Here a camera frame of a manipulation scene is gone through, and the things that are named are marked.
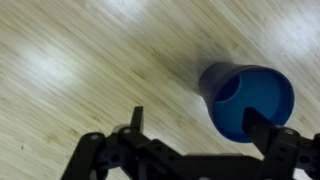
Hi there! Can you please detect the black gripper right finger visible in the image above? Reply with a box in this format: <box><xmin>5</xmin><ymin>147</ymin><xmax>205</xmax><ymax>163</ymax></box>
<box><xmin>241</xmin><ymin>107</ymin><xmax>320</xmax><ymax>180</ymax></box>

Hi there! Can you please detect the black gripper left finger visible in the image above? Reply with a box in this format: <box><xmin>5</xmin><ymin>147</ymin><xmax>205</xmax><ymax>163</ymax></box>
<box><xmin>60</xmin><ymin>105</ymin><xmax>158</xmax><ymax>180</ymax></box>

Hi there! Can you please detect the dark blue plastic cup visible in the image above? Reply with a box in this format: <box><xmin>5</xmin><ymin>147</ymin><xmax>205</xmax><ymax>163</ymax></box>
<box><xmin>198</xmin><ymin>62</ymin><xmax>296</xmax><ymax>144</ymax></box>

